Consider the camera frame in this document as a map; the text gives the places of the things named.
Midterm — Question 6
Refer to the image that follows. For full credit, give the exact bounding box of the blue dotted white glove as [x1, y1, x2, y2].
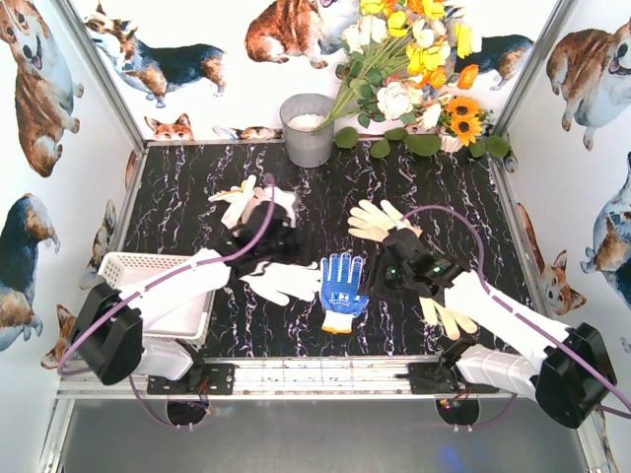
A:
[241, 262, 321, 306]

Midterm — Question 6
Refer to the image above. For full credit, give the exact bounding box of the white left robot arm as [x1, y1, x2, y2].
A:
[63, 201, 298, 385]

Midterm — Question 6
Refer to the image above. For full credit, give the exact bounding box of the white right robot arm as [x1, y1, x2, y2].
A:
[362, 226, 617, 429]

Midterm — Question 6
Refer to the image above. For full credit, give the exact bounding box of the white plastic storage basket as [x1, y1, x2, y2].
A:
[99, 252, 215, 349]

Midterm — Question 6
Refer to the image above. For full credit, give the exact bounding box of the white glove orange trim folded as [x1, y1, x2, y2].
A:
[208, 175, 266, 230]

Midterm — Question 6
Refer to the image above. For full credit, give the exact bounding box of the cream glove far right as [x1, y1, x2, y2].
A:
[347, 199, 422, 242]

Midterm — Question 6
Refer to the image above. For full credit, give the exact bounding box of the cream glove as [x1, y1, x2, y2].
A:
[419, 298, 478, 341]
[347, 199, 422, 242]

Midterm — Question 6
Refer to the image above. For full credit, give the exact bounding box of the cream glove near right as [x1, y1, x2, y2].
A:
[419, 298, 478, 341]

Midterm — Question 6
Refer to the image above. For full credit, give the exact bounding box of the large green moss stone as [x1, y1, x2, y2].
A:
[403, 134, 442, 157]

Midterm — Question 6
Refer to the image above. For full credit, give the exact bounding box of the green moss stone far left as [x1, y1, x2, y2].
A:
[334, 126, 359, 149]

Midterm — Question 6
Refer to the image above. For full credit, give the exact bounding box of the white sunflower pot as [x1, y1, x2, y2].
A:
[440, 134, 463, 154]

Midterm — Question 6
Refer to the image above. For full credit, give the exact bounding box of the grey metal bucket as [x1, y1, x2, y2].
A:
[279, 94, 334, 169]

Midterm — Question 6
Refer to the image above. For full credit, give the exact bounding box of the green moss stone right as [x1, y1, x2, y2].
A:
[485, 135, 510, 159]

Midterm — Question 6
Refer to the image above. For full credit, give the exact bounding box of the sunflower bunch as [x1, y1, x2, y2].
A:
[439, 96, 493, 147]

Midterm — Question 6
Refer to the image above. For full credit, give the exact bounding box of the artificial flower bouquet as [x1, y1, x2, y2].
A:
[320, 1, 482, 128]

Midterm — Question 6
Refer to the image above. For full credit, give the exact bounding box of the aluminium front rail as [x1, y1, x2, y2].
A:
[56, 357, 499, 398]

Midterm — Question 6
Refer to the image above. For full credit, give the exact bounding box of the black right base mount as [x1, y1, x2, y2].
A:
[394, 339, 473, 394]

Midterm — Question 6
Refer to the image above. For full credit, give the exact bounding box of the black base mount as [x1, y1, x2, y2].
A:
[394, 339, 473, 394]
[147, 360, 236, 395]

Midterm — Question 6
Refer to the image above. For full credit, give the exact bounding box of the aluminium frame rail right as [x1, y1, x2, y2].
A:
[489, 158, 552, 318]

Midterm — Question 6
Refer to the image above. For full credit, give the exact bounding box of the aluminium frame post right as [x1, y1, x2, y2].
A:
[490, 0, 578, 144]

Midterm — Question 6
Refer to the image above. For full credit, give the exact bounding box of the aluminium frame post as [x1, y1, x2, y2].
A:
[51, 0, 146, 151]
[490, 0, 578, 144]

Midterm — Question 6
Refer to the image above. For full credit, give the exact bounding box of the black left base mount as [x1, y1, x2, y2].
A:
[147, 360, 236, 395]

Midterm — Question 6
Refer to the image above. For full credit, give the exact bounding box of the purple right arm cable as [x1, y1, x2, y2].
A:
[393, 204, 631, 430]

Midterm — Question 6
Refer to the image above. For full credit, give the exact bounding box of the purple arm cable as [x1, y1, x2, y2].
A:
[393, 204, 631, 430]
[56, 174, 277, 430]

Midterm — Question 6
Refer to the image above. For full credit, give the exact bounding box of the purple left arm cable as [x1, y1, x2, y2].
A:
[56, 174, 277, 430]

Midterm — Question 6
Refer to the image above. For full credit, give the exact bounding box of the aluminium frame post left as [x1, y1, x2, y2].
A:
[51, 0, 146, 151]

